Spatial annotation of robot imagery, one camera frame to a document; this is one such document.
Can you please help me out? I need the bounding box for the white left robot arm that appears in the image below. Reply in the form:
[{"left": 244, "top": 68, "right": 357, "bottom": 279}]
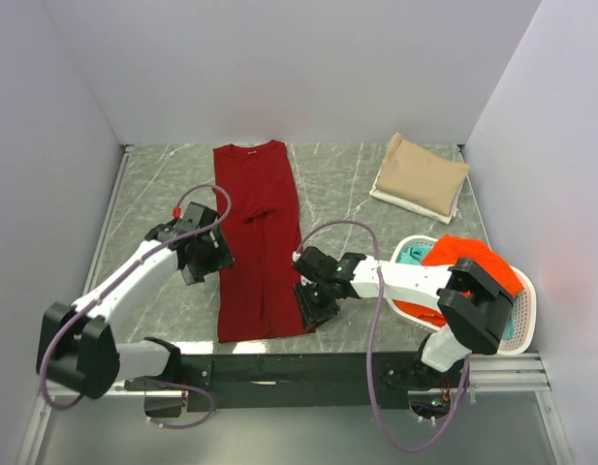
[{"left": 36, "top": 202, "right": 235, "bottom": 399}]

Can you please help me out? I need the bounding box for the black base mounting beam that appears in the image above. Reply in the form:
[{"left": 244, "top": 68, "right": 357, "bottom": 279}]
[{"left": 122, "top": 352, "right": 474, "bottom": 418}]

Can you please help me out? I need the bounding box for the white laundry basket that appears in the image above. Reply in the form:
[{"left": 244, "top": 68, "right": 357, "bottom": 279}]
[{"left": 387, "top": 235, "right": 537, "bottom": 357}]

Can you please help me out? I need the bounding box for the teal t shirt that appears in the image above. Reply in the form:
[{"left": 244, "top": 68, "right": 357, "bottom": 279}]
[{"left": 394, "top": 242, "right": 434, "bottom": 265}]

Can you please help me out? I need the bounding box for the red t shirt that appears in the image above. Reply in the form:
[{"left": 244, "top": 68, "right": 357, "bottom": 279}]
[{"left": 213, "top": 140, "right": 306, "bottom": 343}]

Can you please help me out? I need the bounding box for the orange t shirt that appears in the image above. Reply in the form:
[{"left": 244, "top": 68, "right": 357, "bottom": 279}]
[{"left": 405, "top": 234, "right": 522, "bottom": 327}]

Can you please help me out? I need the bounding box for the beige folded t shirt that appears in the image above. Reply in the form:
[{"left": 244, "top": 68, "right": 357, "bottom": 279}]
[{"left": 374, "top": 133, "right": 470, "bottom": 218}]

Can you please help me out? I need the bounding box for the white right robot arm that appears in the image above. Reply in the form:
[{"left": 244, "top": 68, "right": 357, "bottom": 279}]
[{"left": 293, "top": 246, "right": 515, "bottom": 387}]

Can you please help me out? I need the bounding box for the white folded t shirt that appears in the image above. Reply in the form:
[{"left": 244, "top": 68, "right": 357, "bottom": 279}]
[{"left": 369, "top": 181, "right": 462, "bottom": 225}]

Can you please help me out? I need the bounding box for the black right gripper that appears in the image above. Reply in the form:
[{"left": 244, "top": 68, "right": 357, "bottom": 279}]
[{"left": 293, "top": 278, "right": 340, "bottom": 331}]

